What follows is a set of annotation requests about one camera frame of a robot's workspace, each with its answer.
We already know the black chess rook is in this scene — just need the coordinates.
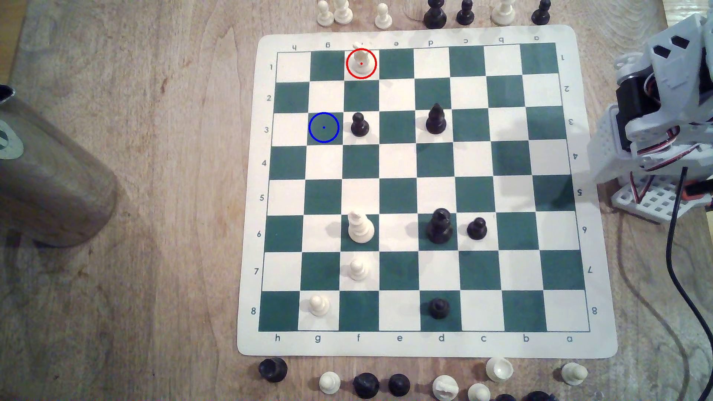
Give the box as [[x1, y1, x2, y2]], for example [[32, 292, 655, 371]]
[[258, 357, 289, 383]]

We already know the black cable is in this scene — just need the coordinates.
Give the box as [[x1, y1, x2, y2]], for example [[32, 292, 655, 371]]
[[665, 166, 713, 357]]

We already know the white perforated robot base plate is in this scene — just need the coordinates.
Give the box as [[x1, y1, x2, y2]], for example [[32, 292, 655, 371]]
[[610, 174, 713, 225]]

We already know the green and white chess mat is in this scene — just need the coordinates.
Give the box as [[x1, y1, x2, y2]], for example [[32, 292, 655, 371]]
[[237, 24, 619, 360]]

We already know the white chess rook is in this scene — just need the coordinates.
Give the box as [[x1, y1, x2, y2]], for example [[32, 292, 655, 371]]
[[485, 357, 514, 383]]

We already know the white chess piece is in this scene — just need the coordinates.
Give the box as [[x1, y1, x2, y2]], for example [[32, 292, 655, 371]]
[[491, 0, 518, 26]]

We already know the brown wooden cylinder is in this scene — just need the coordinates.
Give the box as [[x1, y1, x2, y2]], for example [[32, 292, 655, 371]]
[[0, 84, 119, 248]]

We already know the white chess knight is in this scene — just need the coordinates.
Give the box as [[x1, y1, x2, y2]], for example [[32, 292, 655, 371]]
[[352, 40, 373, 69], [432, 375, 460, 401]]

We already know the black chess queen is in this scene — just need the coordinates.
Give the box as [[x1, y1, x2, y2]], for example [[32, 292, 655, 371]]
[[423, 0, 448, 30]]

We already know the black chess bishop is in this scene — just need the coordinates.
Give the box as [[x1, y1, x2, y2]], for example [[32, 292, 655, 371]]
[[426, 103, 447, 135]]

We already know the white chess king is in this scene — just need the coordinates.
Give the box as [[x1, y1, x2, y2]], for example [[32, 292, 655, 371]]
[[347, 211, 375, 245]]

